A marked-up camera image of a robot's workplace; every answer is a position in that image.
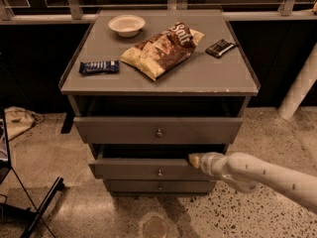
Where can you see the white slanted post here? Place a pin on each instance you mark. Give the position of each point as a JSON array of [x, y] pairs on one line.
[[300, 87]]

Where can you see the black chocolate bar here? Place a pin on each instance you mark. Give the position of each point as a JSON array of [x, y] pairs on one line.
[[219, 48]]

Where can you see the grey drawer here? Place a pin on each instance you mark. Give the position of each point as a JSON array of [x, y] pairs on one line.
[[159, 186], [149, 162], [157, 130]]

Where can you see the grey drawer cabinet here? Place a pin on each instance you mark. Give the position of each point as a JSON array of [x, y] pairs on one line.
[[200, 87]]

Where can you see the white paper bowl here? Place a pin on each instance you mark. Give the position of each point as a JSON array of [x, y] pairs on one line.
[[126, 26]]

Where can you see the beige cloth bag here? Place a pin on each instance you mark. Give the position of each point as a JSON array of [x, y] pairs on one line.
[[20, 120]]

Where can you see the metal window railing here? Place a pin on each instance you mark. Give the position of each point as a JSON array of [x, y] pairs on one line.
[[34, 12]]

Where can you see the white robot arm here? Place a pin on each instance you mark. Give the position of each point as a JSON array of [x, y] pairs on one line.
[[245, 173]]

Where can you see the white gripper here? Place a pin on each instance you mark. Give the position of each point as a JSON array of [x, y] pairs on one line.
[[209, 164]]

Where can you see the black tripod stand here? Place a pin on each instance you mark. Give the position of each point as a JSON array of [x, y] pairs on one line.
[[30, 216]]

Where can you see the grey bottom drawer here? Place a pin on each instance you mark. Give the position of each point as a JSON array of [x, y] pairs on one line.
[[159, 186]]

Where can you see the blue snack bar wrapper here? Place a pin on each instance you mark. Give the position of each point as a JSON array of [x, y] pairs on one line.
[[96, 67]]

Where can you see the brown yellow chip bag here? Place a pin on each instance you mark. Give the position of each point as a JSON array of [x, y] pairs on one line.
[[164, 51]]

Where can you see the grey top drawer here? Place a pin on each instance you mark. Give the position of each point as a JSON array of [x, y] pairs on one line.
[[157, 130]]

